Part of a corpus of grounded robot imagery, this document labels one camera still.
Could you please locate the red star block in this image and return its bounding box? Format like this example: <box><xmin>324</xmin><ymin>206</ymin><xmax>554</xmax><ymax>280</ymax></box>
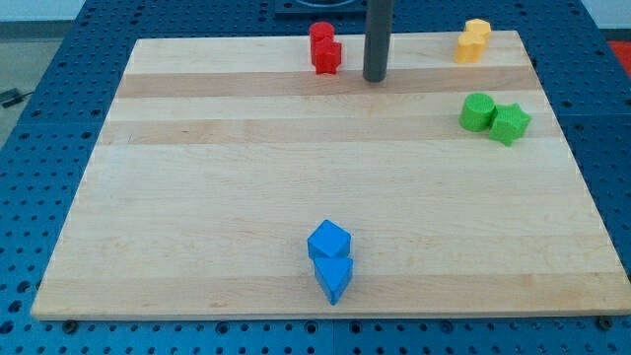
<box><xmin>312</xmin><ymin>38</ymin><xmax>342</xmax><ymax>74</ymax></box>

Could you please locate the green star block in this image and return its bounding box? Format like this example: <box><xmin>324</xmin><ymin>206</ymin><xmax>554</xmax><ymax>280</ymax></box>
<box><xmin>489</xmin><ymin>104</ymin><xmax>531</xmax><ymax>146</ymax></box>

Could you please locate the blue cube block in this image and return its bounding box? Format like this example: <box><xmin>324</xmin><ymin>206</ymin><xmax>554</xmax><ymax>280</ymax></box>
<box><xmin>307</xmin><ymin>220</ymin><xmax>351</xmax><ymax>259</ymax></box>

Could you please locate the blue triangle block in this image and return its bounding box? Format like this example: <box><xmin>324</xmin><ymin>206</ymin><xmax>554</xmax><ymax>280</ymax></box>
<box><xmin>314</xmin><ymin>257</ymin><xmax>354</xmax><ymax>306</ymax></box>

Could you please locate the wooden board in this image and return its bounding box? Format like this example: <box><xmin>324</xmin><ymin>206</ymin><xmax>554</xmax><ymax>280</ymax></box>
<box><xmin>32</xmin><ymin>31</ymin><xmax>630</xmax><ymax>320</ymax></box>

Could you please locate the red cylinder block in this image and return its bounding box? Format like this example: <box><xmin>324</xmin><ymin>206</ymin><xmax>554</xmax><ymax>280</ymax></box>
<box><xmin>309</xmin><ymin>22</ymin><xmax>335</xmax><ymax>64</ymax></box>

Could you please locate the green cylinder block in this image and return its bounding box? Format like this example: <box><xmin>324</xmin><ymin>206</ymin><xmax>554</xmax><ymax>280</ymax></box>
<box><xmin>458</xmin><ymin>93</ymin><xmax>496</xmax><ymax>132</ymax></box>

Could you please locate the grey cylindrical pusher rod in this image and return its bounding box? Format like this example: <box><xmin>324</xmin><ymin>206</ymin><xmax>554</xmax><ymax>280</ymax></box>
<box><xmin>363</xmin><ymin>0</ymin><xmax>395</xmax><ymax>83</ymax></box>

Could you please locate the yellow heart block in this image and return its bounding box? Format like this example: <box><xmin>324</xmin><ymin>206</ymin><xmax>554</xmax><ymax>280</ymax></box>
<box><xmin>454</xmin><ymin>32</ymin><xmax>487</xmax><ymax>64</ymax></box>

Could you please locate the yellow hexagon block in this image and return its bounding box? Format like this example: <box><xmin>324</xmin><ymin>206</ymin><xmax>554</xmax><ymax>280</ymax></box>
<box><xmin>464</xmin><ymin>19</ymin><xmax>492</xmax><ymax>42</ymax></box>

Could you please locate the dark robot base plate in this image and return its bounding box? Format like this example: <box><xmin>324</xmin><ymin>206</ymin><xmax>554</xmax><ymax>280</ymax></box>
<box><xmin>272</xmin><ymin>0</ymin><xmax>368</xmax><ymax>19</ymax></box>

